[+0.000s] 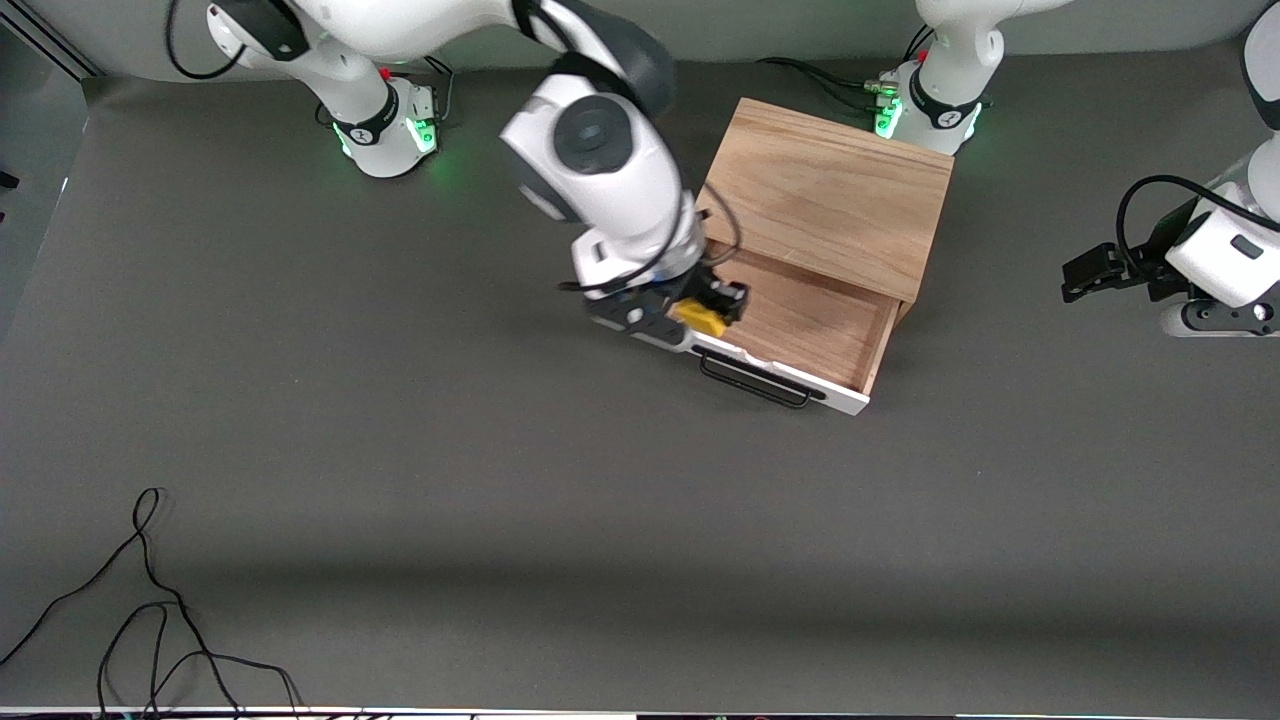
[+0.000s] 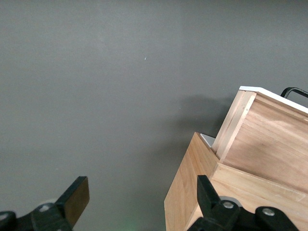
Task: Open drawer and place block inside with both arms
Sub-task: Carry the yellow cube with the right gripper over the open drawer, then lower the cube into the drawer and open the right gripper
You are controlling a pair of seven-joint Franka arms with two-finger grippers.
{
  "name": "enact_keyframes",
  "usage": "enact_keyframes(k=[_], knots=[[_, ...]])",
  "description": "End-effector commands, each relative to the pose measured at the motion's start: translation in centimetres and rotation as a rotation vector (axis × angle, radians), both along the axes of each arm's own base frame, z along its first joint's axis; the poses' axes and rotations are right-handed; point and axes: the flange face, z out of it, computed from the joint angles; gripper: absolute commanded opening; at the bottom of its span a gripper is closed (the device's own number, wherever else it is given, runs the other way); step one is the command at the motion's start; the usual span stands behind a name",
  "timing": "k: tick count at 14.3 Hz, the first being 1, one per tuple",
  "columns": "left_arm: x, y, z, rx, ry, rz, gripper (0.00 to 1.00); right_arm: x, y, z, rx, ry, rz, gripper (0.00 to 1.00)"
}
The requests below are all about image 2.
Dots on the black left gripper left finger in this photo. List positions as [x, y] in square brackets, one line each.
[72, 197]

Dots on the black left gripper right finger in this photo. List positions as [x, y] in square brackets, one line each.
[209, 204]

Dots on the wooden drawer with white front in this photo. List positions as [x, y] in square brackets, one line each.
[264, 144]

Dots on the light wooden drawer cabinet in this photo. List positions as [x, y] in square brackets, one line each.
[183, 187]

